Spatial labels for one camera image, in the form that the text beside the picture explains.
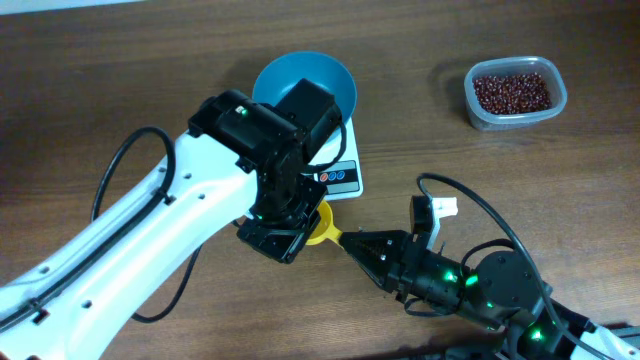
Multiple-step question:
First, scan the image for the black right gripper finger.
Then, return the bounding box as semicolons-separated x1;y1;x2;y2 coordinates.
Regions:
344;244;400;293
339;230;411;249

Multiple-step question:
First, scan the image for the yellow plastic measuring scoop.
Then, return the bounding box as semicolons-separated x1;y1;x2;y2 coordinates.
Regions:
306;200;343;246

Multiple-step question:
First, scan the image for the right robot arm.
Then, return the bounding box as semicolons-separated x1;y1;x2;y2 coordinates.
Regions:
339;230;639;359

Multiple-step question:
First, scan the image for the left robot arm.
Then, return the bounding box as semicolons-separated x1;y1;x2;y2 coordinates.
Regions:
1;79;344;359

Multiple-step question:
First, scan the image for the white digital kitchen scale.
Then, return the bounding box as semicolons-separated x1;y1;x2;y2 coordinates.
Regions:
307;118;364;201

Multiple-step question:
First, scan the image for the blue plastic bowl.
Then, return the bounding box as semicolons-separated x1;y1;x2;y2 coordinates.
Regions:
252;51;358;122

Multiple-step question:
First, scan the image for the clear plastic bean container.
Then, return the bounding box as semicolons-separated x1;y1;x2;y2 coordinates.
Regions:
464;56;568;131

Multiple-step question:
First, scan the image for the red beans pile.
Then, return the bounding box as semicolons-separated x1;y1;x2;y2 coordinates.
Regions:
472;72;552;115

